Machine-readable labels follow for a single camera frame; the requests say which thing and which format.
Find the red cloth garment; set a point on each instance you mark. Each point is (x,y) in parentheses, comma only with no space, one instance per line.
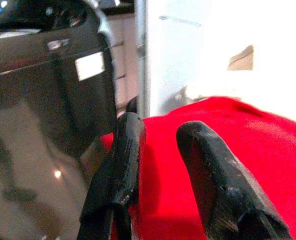
(238,150)

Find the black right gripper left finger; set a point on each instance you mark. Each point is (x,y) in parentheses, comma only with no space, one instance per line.
(118,170)

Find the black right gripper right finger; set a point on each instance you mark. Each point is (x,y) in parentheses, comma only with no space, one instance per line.
(220,180)

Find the white washing machine body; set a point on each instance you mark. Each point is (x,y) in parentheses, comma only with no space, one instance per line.
(213,50)

